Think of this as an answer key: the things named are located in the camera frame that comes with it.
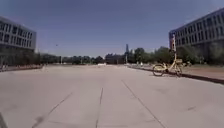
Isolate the low grey glazed building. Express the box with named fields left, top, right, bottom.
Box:
left=0, top=15, right=38, bottom=66

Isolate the yellow bicycle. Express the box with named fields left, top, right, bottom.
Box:
left=152, top=58, right=185, bottom=78

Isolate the long grey multi-storey building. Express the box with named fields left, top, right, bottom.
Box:
left=168, top=7, right=224, bottom=64

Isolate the distant row of dark trees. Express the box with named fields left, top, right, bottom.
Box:
left=33, top=53, right=126, bottom=66

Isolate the row of green trees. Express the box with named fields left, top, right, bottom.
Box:
left=128, top=43, right=224, bottom=66

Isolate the grey concrete slab plaza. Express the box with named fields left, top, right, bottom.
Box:
left=0, top=64, right=224, bottom=128

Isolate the sign pole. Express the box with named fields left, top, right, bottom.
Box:
left=170, top=31, right=178, bottom=65

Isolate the slim dark tower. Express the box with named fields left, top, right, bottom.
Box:
left=124, top=43, right=130, bottom=64

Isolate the raised kerbed dirt bed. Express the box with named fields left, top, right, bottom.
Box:
left=126, top=63, right=224, bottom=85

